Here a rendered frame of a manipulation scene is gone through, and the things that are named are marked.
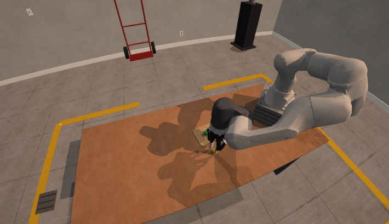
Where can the tan mat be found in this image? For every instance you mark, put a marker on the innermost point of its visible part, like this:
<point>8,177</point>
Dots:
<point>198,132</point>

